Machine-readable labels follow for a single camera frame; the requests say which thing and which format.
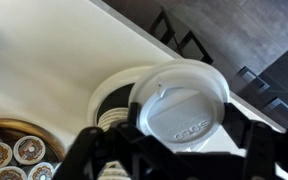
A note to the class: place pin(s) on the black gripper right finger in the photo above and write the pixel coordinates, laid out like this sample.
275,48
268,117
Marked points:
270,153

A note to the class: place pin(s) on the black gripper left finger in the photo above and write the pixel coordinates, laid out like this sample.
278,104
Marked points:
124,156

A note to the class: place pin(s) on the white plastic cup lid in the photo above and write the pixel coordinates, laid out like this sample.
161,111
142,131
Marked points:
180,100

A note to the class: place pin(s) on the white lid stack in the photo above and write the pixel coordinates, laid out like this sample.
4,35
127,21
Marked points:
112,116

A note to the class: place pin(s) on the white round cup tray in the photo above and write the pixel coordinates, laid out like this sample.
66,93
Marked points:
99,93

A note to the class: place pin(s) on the wooden bowl of coffee pods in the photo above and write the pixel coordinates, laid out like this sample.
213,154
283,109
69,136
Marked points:
34,128

